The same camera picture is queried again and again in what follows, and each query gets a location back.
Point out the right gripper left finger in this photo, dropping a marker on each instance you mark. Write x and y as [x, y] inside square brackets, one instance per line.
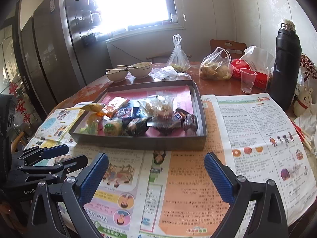
[88, 180]

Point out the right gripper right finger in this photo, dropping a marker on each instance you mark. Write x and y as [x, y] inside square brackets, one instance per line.
[222, 177]

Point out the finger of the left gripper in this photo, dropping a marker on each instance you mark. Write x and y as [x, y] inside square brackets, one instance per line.
[73, 164]
[55, 151]

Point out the green label round pastry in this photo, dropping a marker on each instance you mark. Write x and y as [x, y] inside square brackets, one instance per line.
[112, 127]

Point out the yellow cow milk stick packet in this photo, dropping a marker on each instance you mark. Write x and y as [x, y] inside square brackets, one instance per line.
[96, 108]

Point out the dark brown candy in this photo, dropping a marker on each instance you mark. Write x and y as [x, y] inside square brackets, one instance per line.
[190, 123]

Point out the dark chocolate bar packet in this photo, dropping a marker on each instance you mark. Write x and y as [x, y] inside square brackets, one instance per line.
[138, 126]

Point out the blue oreo-style cookie packet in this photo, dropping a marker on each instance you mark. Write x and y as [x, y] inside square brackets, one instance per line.
[129, 112]

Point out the small yellow snack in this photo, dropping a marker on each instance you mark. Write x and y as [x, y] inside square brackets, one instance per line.
[160, 109]

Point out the orange rice cracker packet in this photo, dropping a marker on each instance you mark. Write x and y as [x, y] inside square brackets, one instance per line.
[114, 105]

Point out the plastic bag of fried snacks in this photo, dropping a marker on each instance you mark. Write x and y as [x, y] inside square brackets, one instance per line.
[216, 66]

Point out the left newspaper sheet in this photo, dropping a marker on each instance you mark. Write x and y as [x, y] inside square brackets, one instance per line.
[94, 209]

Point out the newspaper sheet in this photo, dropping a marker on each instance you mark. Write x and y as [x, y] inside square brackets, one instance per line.
[254, 137]
[94, 209]

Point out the right newspaper sheet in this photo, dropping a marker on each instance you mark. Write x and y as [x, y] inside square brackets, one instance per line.
[254, 137]

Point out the red chopsticks bundle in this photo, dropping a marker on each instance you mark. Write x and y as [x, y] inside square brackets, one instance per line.
[302, 136]

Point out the dark shallow cardboard box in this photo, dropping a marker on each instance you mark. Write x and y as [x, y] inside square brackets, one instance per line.
[84, 130]

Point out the pink Chinese workbook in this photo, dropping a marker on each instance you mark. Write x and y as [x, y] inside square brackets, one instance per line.
[182, 105]

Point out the left beige ceramic bowl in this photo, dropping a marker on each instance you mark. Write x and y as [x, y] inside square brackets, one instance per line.
[117, 76]

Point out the beige ceramic bowl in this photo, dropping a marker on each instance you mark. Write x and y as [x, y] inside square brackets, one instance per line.
[140, 70]
[117, 76]

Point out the clear plastic cup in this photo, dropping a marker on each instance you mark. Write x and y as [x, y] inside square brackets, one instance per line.
[248, 78]

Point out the grey refrigerator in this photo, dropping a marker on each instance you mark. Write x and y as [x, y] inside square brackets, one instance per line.
[62, 48]

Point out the chopsticks on left bowl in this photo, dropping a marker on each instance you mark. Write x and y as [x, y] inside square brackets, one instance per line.
[116, 69]

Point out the chopsticks on bowl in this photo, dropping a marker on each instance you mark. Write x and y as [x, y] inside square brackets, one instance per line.
[116, 69]
[119, 65]

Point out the rabbit figurine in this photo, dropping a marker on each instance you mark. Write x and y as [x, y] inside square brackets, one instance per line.
[304, 99]

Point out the chopsticks on right bowl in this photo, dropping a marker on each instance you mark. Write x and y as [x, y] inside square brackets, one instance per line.
[119, 65]

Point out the right beige ceramic bowl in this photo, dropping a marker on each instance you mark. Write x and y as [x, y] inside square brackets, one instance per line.
[140, 70]

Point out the crumpled clear plastic bag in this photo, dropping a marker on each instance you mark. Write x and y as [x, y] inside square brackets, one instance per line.
[169, 74]

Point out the black thermos bottle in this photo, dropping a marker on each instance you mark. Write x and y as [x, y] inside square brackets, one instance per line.
[286, 66]

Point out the tied clear plastic bag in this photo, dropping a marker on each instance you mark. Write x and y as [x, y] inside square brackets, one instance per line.
[178, 59]

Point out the wooden chair with cutout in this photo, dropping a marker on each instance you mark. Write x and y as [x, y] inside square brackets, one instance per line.
[236, 49]

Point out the dark red flower bouquet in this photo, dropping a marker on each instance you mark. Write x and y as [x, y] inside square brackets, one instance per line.
[307, 67]

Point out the window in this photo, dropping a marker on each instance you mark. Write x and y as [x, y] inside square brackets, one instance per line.
[119, 18]

